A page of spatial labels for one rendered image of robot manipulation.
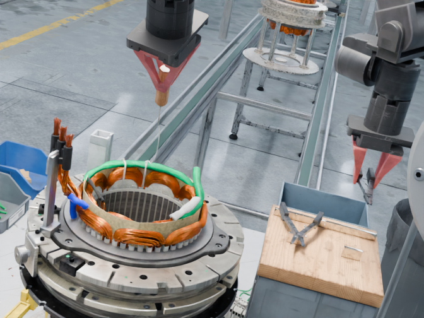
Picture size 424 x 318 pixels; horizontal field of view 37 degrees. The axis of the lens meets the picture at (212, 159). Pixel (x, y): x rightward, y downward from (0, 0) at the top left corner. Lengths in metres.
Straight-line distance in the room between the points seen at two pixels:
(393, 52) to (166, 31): 0.33
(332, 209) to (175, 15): 0.63
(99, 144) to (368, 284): 0.46
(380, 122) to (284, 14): 2.04
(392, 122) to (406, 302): 1.61
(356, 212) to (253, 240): 0.39
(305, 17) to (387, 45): 2.08
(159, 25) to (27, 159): 1.00
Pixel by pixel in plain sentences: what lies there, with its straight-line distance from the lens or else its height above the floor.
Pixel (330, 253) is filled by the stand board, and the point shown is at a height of 1.07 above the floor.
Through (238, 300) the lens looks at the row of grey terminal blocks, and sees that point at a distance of 1.29.
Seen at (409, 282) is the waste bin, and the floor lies 0.35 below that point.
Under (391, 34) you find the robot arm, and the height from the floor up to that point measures 1.43.
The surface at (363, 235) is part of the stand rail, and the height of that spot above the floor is 1.07.
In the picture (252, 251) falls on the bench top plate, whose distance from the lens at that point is 1.52.
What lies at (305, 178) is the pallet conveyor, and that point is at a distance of 2.01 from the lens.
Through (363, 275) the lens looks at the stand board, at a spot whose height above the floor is 1.06.
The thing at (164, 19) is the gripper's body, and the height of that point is 1.41.
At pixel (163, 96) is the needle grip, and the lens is 0.85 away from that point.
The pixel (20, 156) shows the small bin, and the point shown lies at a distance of 1.70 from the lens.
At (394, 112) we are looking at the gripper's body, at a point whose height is 1.31.
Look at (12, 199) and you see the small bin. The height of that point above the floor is 0.79.
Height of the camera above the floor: 1.58
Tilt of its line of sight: 24 degrees down
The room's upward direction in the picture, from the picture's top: 12 degrees clockwise
